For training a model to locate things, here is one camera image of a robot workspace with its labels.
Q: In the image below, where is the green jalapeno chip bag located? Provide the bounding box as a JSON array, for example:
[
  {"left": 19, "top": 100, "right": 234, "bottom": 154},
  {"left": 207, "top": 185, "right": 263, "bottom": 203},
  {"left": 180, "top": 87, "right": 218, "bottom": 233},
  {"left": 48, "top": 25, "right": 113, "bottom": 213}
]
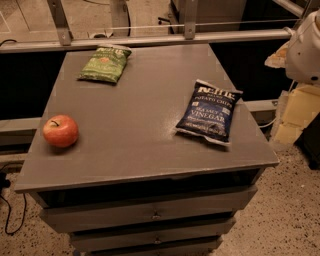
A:
[{"left": 78, "top": 44, "right": 132, "bottom": 84}]

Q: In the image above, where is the black floor cable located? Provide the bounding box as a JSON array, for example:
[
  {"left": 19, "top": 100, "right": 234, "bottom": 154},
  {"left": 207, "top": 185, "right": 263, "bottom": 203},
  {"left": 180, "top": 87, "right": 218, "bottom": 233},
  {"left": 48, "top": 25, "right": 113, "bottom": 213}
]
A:
[{"left": 0, "top": 163, "right": 28, "bottom": 236}]

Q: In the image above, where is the white cable on railing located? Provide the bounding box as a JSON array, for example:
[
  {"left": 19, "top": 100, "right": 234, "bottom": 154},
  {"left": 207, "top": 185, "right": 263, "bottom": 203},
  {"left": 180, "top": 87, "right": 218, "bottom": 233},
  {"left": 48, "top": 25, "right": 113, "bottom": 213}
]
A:
[{"left": 109, "top": 18, "right": 301, "bottom": 31}]

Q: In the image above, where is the metal railing frame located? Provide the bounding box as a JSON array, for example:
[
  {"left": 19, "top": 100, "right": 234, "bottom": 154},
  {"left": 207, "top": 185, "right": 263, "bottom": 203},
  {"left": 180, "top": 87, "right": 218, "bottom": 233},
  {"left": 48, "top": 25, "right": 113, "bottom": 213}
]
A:
[{"left": 0, "top": 0, "right": 290, "bottom": 52}]

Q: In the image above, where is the top grey drawer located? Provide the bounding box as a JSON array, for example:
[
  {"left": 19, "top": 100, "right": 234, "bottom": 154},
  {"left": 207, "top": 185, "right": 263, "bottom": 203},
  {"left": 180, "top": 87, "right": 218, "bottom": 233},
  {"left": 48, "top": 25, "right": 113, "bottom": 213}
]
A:
[{"left": 40, "top": 185, "right": 257, "bottom": 233}]

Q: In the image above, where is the red apple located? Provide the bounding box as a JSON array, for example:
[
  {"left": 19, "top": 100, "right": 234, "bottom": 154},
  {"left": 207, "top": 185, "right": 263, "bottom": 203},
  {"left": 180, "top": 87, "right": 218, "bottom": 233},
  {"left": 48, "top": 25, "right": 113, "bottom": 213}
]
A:
[{"left": 42, "top": 115, "right": 79, "bottom": 148}]

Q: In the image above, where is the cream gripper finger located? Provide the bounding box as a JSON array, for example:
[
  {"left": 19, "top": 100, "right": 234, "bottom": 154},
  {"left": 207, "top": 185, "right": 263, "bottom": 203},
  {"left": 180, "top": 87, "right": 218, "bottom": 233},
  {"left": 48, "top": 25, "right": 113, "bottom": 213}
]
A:
[
  {"left": 274, "top": 84, "right": 320, "bottom": 144},
  {"left": 264, "top": 42, "right": 289, "bottom": 68}
]

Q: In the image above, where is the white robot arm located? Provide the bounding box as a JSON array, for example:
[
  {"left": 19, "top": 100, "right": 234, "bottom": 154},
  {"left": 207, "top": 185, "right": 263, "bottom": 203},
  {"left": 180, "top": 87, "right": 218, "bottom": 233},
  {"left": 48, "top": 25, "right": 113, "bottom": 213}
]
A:
[{"left": 265, "top": 10, "right": 320, "bottom": 144}]

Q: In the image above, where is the middle grey drawer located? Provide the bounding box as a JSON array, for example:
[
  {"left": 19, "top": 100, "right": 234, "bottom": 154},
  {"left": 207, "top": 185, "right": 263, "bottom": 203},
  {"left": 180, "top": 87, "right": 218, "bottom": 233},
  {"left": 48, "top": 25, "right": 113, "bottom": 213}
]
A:
[{"left": 71, "top": 217, "right": 235, "bottom": 252}]

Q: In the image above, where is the grey drawer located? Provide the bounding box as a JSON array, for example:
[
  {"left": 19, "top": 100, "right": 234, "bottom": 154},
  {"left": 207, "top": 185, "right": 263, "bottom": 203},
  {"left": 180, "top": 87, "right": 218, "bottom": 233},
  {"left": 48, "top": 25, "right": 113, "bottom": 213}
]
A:
[
  {"left": 71, "top": 217, "right": 235, "bottom": 252},
  {"left": 40, "top": 185, "right": 257, "bottom": 233},
  {"left": 90, "top": 236, "right": 222, "bottom": 256}
]

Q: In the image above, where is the blue salt vinegar chip bag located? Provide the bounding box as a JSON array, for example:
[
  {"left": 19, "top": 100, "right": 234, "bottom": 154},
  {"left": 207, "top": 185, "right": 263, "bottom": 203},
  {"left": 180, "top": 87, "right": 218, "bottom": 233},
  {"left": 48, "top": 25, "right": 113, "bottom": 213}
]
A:
[{"left": 176, "top": 79, "right": 243, "bottom": 146}]

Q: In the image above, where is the grey drawer cabinet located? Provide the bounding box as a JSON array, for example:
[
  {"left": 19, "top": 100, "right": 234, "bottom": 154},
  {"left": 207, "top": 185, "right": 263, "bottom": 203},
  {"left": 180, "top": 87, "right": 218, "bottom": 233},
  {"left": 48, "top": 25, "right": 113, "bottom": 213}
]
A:
[{"left": 14, "top": 43, "right": 280, "bottom": 256}]

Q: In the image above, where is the bottom grey drawer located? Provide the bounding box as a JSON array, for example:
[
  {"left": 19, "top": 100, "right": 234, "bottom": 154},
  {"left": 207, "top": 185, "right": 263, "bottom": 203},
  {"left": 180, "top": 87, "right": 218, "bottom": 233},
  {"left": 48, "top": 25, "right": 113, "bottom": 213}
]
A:
[{"left": 90, "top": 236, "right": 222, "bottom": 256}]

